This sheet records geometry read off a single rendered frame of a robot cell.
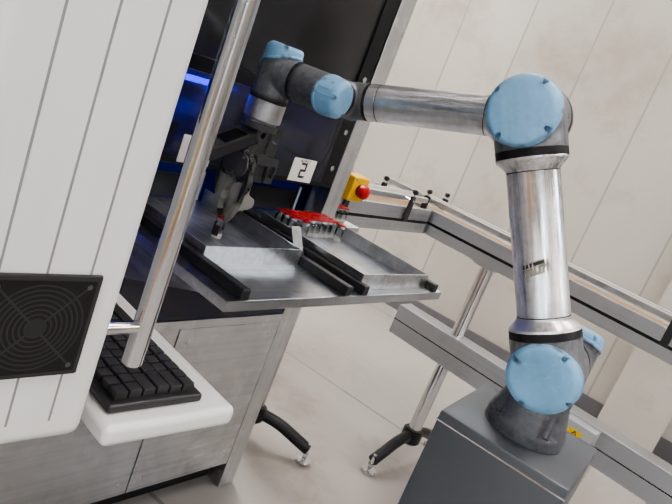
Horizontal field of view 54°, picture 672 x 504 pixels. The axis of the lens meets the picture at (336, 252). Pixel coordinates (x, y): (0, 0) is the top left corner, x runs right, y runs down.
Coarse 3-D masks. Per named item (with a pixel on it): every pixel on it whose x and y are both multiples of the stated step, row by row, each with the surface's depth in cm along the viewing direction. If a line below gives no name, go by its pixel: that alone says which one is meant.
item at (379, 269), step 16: (272, 224) 155; (304, 240) 149; (320, 240) 165; (352, 240) 173; (368, 240) 169; (336, 256) 143; (352, 256) 162; (368, 256) 168; (384, 256) 166; (352, 272) 140; (368, 272) 154; (384, 272) 159; (400, 272) 163; (416, 272) 160; (384, 288) 146; (400, 288) 151
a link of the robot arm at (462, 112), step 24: (360, 96) 131; (384, 96) 129; (408, 96) 127; (432, 96) 125; (456, 96) 123; (480, 96) 122; (360, 120) 135; (384, 120) 131; (408, 120) 128; (432, 120) 125; (456, 120) 123; (480, 120) 121
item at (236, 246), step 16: (208, 192) 157; (160, 208) 141; (208, 208) 155; (224, 208) 153; (192, 224) 138; (208, 224) 143; (240, 224) 150; (256, 224) 146; (192, 240) 120; (208, 240) 132; (224, 240) 136; (240, 240) 140; (256, 240) 145; (272, 240) 143; (208, 256) 120; (224, 256) 123; (240, 256) 126; (256, 256) 129; (272, 256) 132; (288, 256) 136
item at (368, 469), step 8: (408, 424) 257; (408, 432) 252; (416, 432) 253; (424, 432) 260; (392, 440) 246; (400, 440) 247; (408, 440) 251; (416, 440) 252; (384, 448) 243; (392, 448) 244; (376, 456) 239; (384, 456) 241; (368, 464) 240; (376, 464) 240; (368, 472) 239; (376, 472) 241
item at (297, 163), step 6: (294, 162) 164; (300, 162) 165; (306, 162) 167; (312, 162) 168; (294, 168) 164; (300, 168) 166; (312, 168) 169; (294, 174) 165; (300, 174) 167; (306, 174) 169; (312, 174) 170; (294, 180) 166; (300, 180) 168; (306, 180) 170
